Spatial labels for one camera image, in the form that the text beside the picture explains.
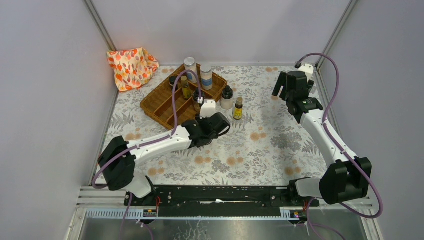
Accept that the black cap grinder bottle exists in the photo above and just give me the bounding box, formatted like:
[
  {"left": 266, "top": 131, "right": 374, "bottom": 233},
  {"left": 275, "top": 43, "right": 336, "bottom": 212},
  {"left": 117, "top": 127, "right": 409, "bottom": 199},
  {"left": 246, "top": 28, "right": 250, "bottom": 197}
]
[{"left": 192, "top": 87, "right": 206, "bottom": 113}]

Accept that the yellow label sauce bottle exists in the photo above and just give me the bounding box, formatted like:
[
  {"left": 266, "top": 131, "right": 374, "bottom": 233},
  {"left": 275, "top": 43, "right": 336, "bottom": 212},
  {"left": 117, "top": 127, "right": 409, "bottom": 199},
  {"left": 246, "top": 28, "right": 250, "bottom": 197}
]
[{"left": 180, "top": 75, "right": 192, "bottom": 100}]

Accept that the dark spice jar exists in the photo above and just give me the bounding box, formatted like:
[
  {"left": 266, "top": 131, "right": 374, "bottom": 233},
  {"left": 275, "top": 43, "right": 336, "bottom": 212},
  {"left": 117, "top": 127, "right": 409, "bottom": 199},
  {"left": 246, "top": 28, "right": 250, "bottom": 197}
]
[{"left": 168, "top": 75, "right": 179, "bottom": 91}]

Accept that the blue label pellet jar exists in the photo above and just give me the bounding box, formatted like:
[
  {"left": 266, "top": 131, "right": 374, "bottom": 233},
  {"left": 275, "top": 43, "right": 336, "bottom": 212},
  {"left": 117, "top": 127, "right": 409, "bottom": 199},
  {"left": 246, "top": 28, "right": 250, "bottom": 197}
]
[
  {"left": 183, "top": 57, "right": 198, "bottom": 84},
  {"left": 200, "top": 64, "right": 213, "bottom": 90}
]

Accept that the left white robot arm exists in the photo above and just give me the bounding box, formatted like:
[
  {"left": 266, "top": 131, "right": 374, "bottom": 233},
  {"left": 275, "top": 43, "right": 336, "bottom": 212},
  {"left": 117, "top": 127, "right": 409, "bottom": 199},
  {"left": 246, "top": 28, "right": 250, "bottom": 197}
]
[{"left": 92, "top": 112, "right": 231, "bottom": 206}]

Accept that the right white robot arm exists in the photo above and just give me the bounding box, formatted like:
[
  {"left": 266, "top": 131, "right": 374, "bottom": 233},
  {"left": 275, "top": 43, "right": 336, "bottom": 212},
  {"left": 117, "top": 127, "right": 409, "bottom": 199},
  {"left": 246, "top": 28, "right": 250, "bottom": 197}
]
[{"left": 272, "top": 71, "right": 372, "bottom": 206}]

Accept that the brown wicker divided basket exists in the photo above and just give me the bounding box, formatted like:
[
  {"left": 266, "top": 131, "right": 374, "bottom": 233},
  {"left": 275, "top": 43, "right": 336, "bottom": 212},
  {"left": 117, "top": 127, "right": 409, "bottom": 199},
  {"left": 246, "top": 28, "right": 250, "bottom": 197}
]
[{"left": 140, "top": 72, "right": 228, "bottom": 130}]

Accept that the floral patterned table mat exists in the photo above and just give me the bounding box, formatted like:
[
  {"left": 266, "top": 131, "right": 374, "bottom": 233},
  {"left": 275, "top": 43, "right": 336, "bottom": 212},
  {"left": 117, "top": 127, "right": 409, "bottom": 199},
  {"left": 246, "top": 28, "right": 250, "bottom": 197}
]
[{"left": 93, "top": 65, "right": 345, "bottom": 187}]

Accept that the orange floral cloth bag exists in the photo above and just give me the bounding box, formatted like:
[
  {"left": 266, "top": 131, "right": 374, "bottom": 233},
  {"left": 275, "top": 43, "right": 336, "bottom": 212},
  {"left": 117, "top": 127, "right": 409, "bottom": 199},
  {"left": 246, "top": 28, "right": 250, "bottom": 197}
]
[{"left": 106, "top": 47, "right": 160, "bottom": 92}]

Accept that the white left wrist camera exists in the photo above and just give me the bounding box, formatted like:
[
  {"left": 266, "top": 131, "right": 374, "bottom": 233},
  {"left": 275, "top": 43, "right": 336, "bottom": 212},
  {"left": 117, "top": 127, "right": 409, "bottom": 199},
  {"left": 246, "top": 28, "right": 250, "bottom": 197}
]
[{"left": 199, "top": 99, "right": 217, "bottom": 119}]

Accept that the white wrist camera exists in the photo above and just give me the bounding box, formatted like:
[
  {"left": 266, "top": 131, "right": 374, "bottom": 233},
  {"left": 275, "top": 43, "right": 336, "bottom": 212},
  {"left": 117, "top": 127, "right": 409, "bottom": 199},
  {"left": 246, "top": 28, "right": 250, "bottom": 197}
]
[
  {"left": 199, "top": 99, "right": 217, "bottom": 119},
  {"left": 298, "top": 63, "right": 315, "bottom": 81}
]

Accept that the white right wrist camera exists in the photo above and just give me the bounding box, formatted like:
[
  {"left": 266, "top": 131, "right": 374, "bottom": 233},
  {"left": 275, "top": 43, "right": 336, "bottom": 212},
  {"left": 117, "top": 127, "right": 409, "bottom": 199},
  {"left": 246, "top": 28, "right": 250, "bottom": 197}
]
[{"left": 298, "top": 63, "right": 315, "bottom": 81}]

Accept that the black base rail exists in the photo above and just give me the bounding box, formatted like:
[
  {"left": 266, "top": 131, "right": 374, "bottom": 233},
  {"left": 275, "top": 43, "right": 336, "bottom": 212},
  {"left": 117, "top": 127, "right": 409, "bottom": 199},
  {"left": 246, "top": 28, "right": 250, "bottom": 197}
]
[{"left": 124, "top": 185, "right": 308, "bottom": 218}]

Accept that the aluminium frame rail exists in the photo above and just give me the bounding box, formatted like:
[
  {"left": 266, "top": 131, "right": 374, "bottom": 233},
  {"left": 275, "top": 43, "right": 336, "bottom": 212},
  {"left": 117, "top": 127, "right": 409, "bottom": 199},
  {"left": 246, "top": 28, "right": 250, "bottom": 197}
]
[{"left": 82, "top": 0, "right": 117, "bottom": 51}]

